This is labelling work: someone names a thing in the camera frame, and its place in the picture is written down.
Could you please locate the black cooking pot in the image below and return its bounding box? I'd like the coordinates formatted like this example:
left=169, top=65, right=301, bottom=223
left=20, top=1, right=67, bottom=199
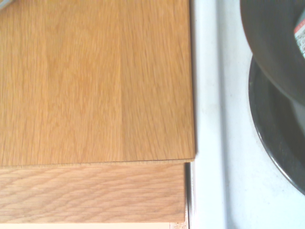
left=240, top=0, right=305, bottom=107

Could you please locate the white electric stove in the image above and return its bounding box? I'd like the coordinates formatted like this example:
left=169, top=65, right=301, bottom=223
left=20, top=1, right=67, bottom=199
left=185, top=0, right=305, bottom=229

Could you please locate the black coil burner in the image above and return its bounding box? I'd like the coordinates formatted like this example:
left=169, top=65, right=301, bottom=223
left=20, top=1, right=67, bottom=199
left=248, top=58, right=305, bottom=196

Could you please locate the large wooden butcher board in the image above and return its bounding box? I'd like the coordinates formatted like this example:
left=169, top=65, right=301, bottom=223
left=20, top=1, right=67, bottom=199
left=0, top=0, right=199, bottom=224

